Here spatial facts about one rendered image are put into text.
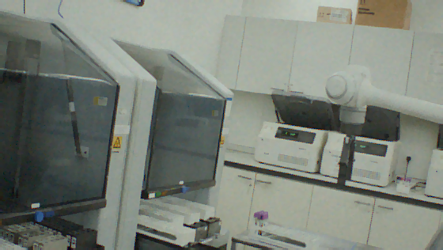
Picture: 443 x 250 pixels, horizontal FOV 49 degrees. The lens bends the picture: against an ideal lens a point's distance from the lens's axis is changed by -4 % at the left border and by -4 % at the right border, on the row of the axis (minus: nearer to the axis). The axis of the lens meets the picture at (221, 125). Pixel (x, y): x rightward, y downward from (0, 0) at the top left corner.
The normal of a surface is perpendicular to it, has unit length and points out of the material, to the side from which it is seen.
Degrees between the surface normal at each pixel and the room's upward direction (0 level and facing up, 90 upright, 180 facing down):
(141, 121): 90
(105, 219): 90
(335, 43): 90
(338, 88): 90
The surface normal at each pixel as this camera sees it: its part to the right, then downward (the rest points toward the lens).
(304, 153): -0.47, -0.02
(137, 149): 0.89, 0.15
